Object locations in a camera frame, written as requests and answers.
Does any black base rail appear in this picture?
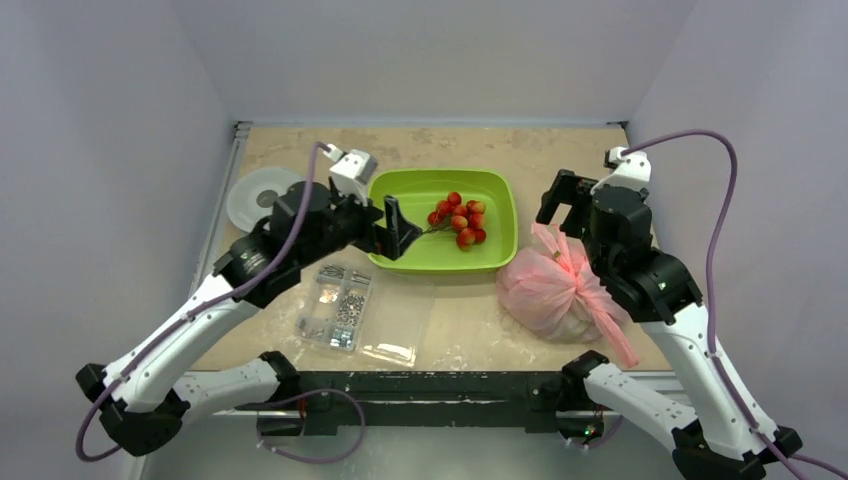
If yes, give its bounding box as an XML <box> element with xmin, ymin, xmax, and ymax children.
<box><xmin>241</xmin><ymin>371</ymin><xmax>596</xmax><ymax>436</ymax></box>

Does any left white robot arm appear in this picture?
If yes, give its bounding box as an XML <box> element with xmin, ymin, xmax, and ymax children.
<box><xmin>76</xmin><ymin>181</ymin><xmax>422</xmax><ymax>457</ymax></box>

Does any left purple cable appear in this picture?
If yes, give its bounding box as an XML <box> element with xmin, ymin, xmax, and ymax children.
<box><xmin>74</xmin><ymin>140</ymin><xmax>333</xmax><ymax>464</ymax></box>

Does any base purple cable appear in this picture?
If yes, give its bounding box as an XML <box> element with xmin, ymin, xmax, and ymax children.
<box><xmin>255</xmin><ymin>388</ymin><xmax>367</xmax><ymax>466</ymax></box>

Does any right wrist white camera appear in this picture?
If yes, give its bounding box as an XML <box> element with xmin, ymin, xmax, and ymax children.
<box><xmin>590</xmin><ymin>146</ymin><xmax>652</xmax><ymax>195</ymax></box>

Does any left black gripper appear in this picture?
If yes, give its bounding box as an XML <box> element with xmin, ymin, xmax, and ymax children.
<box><xmin>297</xmin><ymin>181</ymin><xmax>421</xmax><ymax>268</ymax></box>

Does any wrist white camera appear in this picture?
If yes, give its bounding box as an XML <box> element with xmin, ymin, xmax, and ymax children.
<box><xmin>324</xmin><ymin>144</ymin><xmax>378</xmax><ymax>205</ymax></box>
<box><xmin>590</xmin><ymin>146</ymin><xmax>652</xmax><ymax>195</ymax></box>

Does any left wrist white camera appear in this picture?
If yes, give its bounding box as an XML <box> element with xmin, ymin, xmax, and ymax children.
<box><xmin>324</xmin><ymin>144</ymin><xmax>378</xmax><ymax>205</ymax></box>

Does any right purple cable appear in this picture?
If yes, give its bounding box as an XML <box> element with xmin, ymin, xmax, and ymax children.
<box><xmin>619</xmin><ymin>129</ymin><xmax>848</xmax><ymax>480</ymax></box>

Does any grey filament spool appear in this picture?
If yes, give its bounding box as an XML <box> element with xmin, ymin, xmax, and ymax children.
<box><xmin>225</xmin><ymin>167</ymin><xmax>304</xmax><ymax>232</ymax></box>

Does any pink plastic bag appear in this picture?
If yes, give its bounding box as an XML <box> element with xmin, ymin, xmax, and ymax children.
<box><xmin>495</xmin><ymin>223</ymin><xmax>640</xmax><ymax>367</ymax></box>

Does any clear screw organizer box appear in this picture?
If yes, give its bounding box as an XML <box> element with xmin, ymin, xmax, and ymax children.
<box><xmin>294</xmin><ymin>263</ymin><xmax>435</xmax><ymax>369</ymax></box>

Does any aluminium frame rail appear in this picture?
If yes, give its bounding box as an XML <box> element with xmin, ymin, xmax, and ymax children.
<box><xmin>189</xmin><ymin>121</ymin><xmax>254</xmax><ymax>292</ymax></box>

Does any red fake cherry bunch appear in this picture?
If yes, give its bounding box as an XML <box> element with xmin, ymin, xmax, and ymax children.
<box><xmin>424</xmin><ymin>191</ymin><xmax>488</xmax><ymax>251</ymax></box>

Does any green plastic tray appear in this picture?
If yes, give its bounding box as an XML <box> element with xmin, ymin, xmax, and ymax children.
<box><xmin>369</xmin><ymin>168</ymin><xmax>519</xmax><ymax>275</ymax></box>

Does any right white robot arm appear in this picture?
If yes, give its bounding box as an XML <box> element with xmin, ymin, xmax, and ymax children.
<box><xmin>536</xmin><ymin>170</ymin><xmax>803</xmax><ymax>479</ymax></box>

